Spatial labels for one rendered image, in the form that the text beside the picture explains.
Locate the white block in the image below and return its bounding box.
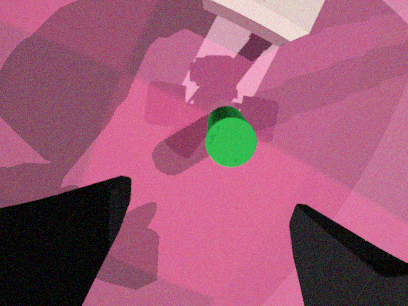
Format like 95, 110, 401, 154
212, 0, 325, 41

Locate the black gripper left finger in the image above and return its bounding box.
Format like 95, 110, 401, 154
0, 176, 132, 306

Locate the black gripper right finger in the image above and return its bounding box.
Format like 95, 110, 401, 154
289, 204, 408, 306

